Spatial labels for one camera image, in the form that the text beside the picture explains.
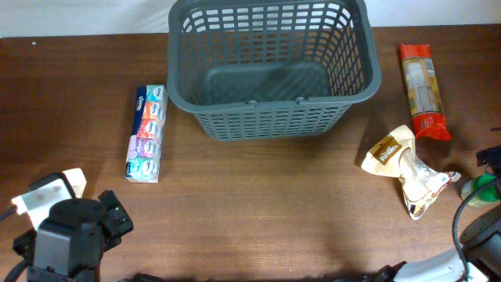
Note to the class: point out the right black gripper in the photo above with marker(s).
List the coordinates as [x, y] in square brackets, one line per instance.
[493, 155]

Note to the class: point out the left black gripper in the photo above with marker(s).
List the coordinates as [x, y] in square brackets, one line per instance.
[124, 223]

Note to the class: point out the grey plastic basket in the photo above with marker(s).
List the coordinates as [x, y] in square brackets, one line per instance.
[268, 69]

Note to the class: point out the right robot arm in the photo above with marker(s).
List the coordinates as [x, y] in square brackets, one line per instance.
[476, 253]

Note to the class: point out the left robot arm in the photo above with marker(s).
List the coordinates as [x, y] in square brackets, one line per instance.
[70, 243]

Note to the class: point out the colourful tissue pack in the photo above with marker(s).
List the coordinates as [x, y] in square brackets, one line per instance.
[144, 148]

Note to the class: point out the left beige snack bag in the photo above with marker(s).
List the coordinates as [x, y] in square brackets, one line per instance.
[77, 180]

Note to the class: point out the beige snack bag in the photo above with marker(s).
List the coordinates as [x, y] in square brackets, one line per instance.
[395, 156]
[77, 180]

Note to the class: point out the red pasta packet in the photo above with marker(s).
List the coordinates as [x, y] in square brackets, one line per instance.
[425, 102]

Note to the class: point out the right beige snack bag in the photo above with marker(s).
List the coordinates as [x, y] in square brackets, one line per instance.
[395, 156]

